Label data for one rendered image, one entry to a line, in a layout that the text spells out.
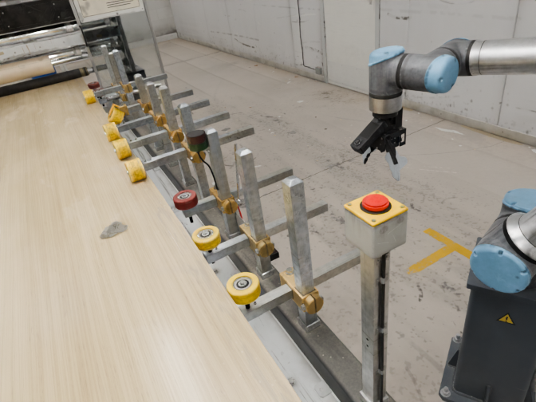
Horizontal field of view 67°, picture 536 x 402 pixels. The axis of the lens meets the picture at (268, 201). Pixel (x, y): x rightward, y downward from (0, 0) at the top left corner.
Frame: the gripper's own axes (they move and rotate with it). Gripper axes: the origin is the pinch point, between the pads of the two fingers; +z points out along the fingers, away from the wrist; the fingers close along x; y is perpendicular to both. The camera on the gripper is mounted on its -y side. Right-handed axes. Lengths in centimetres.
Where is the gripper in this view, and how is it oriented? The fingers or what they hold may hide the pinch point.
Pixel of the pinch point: (378, 173)
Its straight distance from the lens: 131.3
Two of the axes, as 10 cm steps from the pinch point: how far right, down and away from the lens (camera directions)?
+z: 1.4, 8.4, 5.3
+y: 8.6, -3.6, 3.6
